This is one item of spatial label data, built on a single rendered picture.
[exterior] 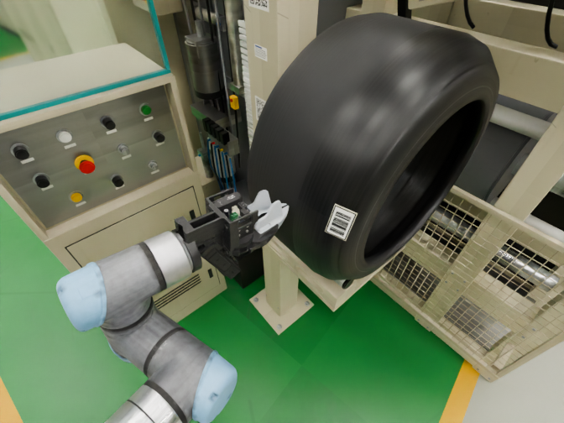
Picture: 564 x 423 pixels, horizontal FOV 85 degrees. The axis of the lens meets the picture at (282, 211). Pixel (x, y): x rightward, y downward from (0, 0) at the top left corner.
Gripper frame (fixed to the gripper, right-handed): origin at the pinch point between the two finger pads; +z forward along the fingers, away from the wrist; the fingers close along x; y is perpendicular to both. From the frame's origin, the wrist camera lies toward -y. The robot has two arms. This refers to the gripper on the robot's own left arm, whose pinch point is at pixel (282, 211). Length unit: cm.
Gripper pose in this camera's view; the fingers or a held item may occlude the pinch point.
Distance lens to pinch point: 57.8
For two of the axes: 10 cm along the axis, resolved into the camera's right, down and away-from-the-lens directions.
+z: 7.5, -3.8, 5.4
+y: 0.9, -7.5, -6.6
